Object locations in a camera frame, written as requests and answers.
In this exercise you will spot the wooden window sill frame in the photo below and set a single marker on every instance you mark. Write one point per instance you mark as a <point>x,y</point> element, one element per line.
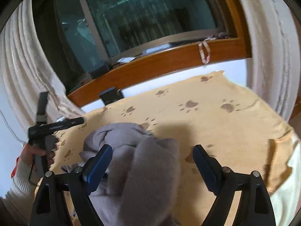
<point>168,61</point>

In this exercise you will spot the white paper on sill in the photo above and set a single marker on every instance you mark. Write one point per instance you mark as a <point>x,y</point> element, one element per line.
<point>125,60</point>

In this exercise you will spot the pink striped hanging loop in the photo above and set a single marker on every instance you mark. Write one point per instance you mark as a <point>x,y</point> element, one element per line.
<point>204,52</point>

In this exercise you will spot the black box on wall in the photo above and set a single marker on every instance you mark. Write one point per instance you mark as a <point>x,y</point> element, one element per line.
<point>110,95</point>

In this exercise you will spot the grey fleece garment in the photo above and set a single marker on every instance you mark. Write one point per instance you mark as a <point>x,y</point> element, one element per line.
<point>141,183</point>

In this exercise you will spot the yellow paw print blanket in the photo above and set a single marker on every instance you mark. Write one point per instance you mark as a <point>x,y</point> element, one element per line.
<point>232,123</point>

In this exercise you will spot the glass window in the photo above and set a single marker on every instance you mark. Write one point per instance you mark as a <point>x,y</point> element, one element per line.
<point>99,31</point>

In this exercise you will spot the cream curtain right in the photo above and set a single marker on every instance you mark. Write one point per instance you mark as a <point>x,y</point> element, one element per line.
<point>275,70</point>

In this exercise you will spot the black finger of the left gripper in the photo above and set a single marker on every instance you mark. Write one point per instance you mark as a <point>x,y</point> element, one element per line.
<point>65,124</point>

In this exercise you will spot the cream curtain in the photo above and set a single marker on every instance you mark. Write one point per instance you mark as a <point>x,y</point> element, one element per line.
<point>26,71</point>
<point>275,70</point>

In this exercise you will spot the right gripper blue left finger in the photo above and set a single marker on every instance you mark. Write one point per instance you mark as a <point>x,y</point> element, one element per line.
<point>50,207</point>

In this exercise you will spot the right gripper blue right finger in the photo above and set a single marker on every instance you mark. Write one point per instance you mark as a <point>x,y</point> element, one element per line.
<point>254,207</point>

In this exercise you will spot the person's left hand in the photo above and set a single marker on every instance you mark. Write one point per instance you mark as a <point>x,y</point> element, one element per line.
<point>29,152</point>

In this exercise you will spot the cream curtain left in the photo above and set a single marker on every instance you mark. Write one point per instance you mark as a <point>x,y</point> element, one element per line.
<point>26,71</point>

